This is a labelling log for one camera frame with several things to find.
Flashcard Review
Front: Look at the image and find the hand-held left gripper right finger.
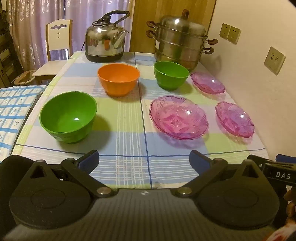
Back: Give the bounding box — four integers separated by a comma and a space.
175, 150, 270, 198

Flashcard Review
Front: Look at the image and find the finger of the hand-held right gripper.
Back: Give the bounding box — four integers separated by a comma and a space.
276, 153, 296, 164
247, 154, 269, 165

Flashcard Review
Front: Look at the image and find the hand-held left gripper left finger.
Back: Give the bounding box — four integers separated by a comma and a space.
22, 149, 117, 198

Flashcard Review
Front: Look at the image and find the large pink glass plate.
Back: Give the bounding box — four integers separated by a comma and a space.
149, 95, 210, 140

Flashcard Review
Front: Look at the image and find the green plastic bowl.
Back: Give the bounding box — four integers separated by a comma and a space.
39, 91, 97, 144
154, 61, 190, 91

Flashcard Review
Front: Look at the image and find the small pink glass plate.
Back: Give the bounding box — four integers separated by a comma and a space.
215, 101, 255, 138
190, 71, 226, 94

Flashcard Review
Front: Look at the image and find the orange plastic bowl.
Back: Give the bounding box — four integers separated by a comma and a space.
97, 64, 141, 97

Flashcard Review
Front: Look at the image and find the person's right hand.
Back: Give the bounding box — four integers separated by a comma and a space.
284, 189, 296, 218

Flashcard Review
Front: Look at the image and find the checkered tablecloth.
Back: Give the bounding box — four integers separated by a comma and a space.
14, 51, 270, 189

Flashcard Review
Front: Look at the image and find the blue white checkered cloth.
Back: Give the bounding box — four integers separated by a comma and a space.
0, 85, 48, 163

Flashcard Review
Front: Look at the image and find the woven basket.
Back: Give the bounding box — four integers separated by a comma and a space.
14, 70, 38, 86

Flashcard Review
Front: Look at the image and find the stainless steel steamer pot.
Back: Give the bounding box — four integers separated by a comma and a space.
146, 9, 218, 71

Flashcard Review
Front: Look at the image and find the stainless steel kettle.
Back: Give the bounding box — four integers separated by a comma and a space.
84, 10, 130, 63

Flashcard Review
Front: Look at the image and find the white wooden chair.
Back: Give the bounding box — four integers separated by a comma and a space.
32, 19, 73, 85

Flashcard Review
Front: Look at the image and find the dark storage rack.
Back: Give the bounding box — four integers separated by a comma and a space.
0, 14, 23, 88

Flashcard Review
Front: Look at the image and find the pale purple curtain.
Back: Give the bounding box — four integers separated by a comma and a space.
6, 0, 136, 72

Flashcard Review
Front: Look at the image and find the wooden door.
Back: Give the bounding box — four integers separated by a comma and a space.
129, 0, 217, 54

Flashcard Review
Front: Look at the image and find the large beige wall socket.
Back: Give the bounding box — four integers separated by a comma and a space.
264, 46, 286, 75

